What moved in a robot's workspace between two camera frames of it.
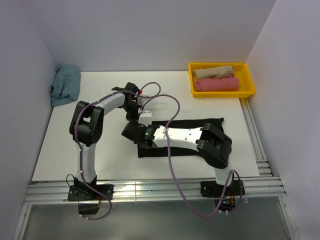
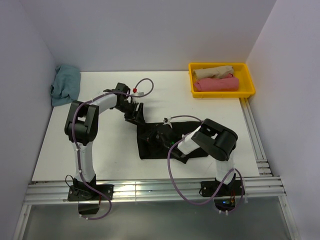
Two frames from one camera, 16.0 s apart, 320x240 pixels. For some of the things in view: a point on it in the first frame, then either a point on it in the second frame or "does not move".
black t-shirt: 144,151 does not move
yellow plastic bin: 246,87 does not move
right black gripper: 139,125 → 151,135
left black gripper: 134,118 does not move
